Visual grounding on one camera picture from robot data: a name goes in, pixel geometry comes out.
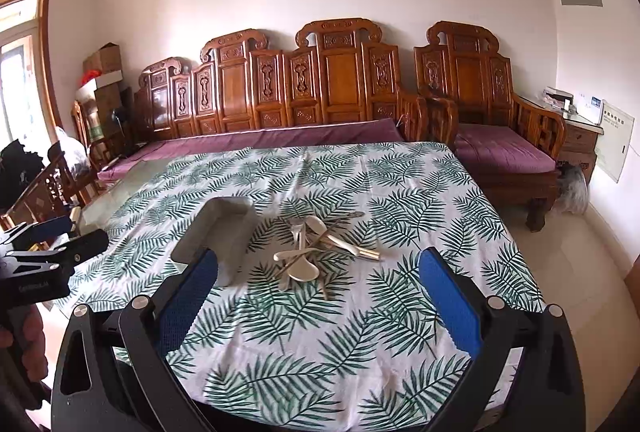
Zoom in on light bamboo chopstick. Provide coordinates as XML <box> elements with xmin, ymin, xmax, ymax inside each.
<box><xmin>314</xmin><ymin>233</ymin><xmax>381</xmax><ymax>261</ymax></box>

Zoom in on dark wooden chopstick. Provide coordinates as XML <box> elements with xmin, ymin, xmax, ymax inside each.
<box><xmin>273</xmin><ymin>226</ymin><xmax>323</xmax><ymax>279</ymax></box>

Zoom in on large cream serving spoon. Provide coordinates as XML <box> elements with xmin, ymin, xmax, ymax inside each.
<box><xmin>305</xmin><ymin>215</ymin><xmax>359</xmax><ymax>257</ymax></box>

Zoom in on cream plastic fork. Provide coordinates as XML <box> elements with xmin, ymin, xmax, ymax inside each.
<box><xmin>291</xmin><ymin>222</ymin><xmax>306</xmax><ymax>259</ymax></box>

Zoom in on metal spoon with face handle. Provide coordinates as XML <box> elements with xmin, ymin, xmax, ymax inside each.
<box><xmin>322</xmin><ymin>211</ymin><xmax>364</xmax><ymax>236</ymax></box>

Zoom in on person's left hand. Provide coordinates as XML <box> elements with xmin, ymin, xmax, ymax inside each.
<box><xmin>0</xmin><ymin>303</ymin><xmax>50</xmax><ymax>384</ymax></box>

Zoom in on wooden chair at left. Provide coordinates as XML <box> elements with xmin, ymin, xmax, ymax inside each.
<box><xmin>1</xmin><ymin>153</ymin><xmax>96</xmax><ymax>230</ymax></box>

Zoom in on black clothing on chair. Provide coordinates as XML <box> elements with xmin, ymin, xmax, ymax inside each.
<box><xmin>0</xmin><ymin>139</ymin><xmax>44</xmax><ymax>214</ymax></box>

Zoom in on white plastic bag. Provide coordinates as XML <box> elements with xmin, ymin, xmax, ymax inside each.
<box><xmin>55</xmin><ymin>126</ymin><xmax>90</xmax><ymax>178</ymax></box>

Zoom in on grey utensil tray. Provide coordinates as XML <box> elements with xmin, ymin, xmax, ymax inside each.
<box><xmin>170</xmin><ymin>197</ymin><xmax>258</xmax><ymax>288</ymax></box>

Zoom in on purple sofa cushion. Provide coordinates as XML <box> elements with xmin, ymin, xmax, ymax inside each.
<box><xmin>98</xmin><ymin>119</ymin><xmax>402</xmax><ymax>185</ymax></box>

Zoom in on green leaf pattern tablecloth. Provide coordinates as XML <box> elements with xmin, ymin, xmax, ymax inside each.
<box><xmin>58</xmin><ymin>141</ymin><xmax>544</xmax><ymax>431</ymax></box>

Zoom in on stacked cardboard boxes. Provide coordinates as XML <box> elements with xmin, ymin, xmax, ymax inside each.
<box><xmin>72</xmin><ymin>43</ymin><xmax>129</xmax><ymax>146</ymax></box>

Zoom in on grey furry bag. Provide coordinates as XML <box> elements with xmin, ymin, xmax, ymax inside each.
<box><xmin>553</xmin><ymin>164</ymin><xmax>589</xmax><ymax>215</ymax></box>

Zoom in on purple armchair cushion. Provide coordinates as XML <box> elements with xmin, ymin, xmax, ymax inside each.
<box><xmin>454</xmin><ymin>124</ymin><xmax>555</xmax><ymax>174</ymax></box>

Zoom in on wooden side table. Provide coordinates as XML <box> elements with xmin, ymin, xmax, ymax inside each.
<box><xmin>541</xmin><ymin>87</ymin><xmax>604</xmax><ymax>184</ymax></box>

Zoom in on carved wooden sofa bench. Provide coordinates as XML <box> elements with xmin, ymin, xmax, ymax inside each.
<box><xmin>134</xmin><ymin>18</ymin><xmax>427</xmax><ymax>141</ymax></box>

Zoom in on white wall panel box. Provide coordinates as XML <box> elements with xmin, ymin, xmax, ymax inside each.
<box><xmin>596</xmin><ymin>101</ymin><xmax>634</xmax><ymax>183</ymax></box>

